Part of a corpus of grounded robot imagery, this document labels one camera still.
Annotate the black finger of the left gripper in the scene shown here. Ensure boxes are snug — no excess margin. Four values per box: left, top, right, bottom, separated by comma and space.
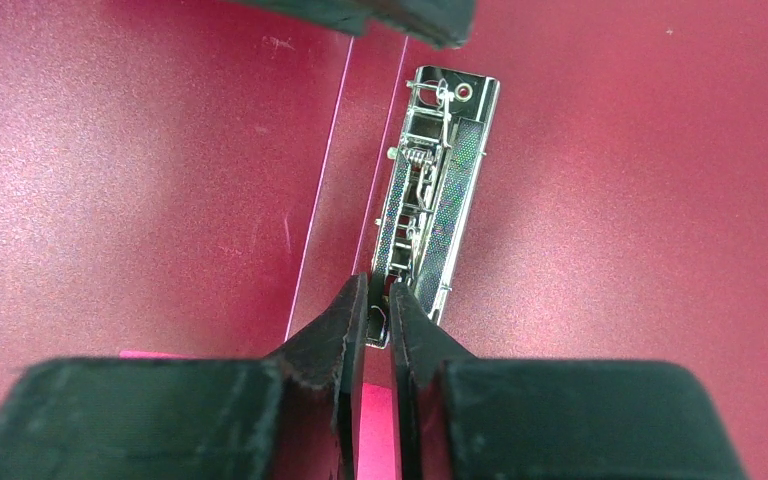
242, 0, 477, 49

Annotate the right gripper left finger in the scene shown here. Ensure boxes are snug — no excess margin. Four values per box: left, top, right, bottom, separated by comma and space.
0, 274, 368, 479

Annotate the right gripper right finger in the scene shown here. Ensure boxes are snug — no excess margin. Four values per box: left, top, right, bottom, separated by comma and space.
389, 283, 746, 479

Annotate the metal folder clip mechanism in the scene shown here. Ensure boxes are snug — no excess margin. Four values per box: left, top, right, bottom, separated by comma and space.
366, 65, 501, 349

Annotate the red plastic folder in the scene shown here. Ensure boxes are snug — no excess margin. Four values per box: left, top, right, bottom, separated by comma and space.
0, 1, 768, 479

